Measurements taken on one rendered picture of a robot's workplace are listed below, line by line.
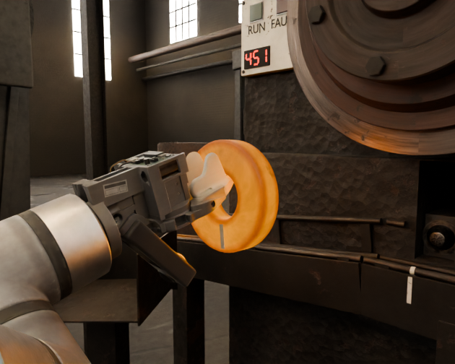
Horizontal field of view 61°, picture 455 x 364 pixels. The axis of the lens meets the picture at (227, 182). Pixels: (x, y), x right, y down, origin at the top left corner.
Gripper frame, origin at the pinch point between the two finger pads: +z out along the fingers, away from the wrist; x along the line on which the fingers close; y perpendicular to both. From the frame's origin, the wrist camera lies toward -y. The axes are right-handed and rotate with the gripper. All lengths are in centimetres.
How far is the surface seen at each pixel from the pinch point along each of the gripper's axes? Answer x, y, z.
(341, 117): -5.7, 3.3, 22.4
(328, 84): -4.0, 8.7, 22.2
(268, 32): 21.0, 19.3, 40.9
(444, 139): -21.0, 0.0, 21.4
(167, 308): 125, -105, 52
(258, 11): 24, 24, 42
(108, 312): 22.3, -21.4, -13.4
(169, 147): 235, -49, 155
